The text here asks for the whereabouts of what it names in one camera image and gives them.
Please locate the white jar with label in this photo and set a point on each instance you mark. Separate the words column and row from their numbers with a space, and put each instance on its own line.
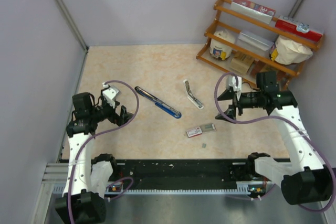
column 220, row 50

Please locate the red foil roll box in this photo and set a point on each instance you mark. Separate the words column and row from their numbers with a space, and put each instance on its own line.
column 253, row 10

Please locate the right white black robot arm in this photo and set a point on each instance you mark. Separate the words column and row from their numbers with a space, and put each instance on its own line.
column 310, row 178

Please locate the blue metal stapler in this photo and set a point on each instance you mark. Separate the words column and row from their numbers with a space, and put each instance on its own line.
column 159, row 103

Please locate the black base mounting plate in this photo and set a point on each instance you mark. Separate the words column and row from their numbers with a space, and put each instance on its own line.
column 184, row 174

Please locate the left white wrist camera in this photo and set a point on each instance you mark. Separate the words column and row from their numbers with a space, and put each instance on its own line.
column 110, row 94

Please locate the wooden three-tier shelf rack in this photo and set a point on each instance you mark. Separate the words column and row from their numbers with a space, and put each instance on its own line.
column 233, row 49

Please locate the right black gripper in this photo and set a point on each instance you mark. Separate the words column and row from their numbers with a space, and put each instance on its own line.
column 228, row 94

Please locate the red white staple box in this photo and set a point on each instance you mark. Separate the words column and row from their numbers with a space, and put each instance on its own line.
column 202, row 129

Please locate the white bag with yellow label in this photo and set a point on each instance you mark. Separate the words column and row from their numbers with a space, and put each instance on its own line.
column 286, row 51

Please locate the dark brown cardboard box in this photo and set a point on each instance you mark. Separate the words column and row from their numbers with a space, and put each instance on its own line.
column 262, row 67

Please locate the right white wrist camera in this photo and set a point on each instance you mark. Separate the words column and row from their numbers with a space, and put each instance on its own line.
column 234, row 84

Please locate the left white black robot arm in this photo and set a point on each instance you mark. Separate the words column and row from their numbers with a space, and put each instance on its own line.
column 82, row 199

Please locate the red white wrap box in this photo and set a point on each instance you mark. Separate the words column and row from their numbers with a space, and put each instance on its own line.
column 298, row 28

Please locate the aluminium frame rail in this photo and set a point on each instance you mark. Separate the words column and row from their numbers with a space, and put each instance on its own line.
column 57, row 172

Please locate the silver grey long box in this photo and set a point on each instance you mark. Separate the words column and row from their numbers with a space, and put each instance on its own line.
column 254, row 43

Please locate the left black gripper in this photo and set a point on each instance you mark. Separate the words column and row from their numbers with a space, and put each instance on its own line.
column 119, row 120

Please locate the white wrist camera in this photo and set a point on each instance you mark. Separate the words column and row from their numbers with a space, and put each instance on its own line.
column 110, row 94
column 234, row 84

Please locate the light brown cardboard box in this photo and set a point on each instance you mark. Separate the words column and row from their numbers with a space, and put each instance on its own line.
column 241, row 62

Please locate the grey slotted cable duct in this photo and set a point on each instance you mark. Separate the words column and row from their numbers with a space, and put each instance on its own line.
column 239, row 189

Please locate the small white stapler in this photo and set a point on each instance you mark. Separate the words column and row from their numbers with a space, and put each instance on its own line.
column 191, row 96

